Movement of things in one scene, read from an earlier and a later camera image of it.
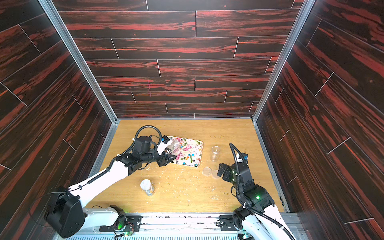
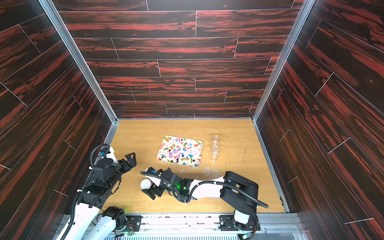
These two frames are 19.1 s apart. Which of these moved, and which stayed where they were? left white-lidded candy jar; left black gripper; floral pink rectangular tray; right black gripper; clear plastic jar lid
Moved: left black gripper; right black gripper
Stayed: clear plastic jar lid; floral pink rectangular tray; left white-lidded candy jar
